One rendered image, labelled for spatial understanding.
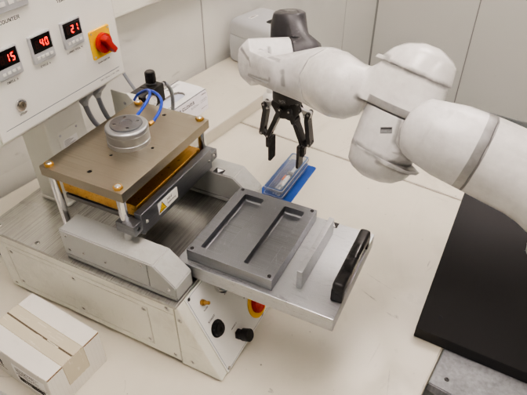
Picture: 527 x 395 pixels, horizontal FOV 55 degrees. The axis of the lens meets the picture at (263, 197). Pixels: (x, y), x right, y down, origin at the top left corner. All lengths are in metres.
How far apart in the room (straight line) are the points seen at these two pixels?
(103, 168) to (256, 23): 1.15
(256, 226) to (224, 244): 0.07
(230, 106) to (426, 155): 1.11
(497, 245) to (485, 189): 0.40
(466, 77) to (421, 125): 2.68
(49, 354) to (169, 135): 0.45
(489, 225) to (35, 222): 0.91
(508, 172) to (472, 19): 2.60
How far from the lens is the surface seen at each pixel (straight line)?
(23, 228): 1.13
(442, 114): 0.71
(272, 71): 0.95
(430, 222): 1.38
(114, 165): 0.92
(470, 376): 1.09
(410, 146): 0.71
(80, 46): 1.03
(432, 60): 0.78
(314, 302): 0.84
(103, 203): 0.95
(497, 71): 3.32
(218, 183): 1.07
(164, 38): 1.83
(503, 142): 0.70
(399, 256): 1.26
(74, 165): 0.94
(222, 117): 1.66
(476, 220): 1.10
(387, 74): 0.79
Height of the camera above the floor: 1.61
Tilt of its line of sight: 38 degrees down
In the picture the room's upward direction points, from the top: straight up
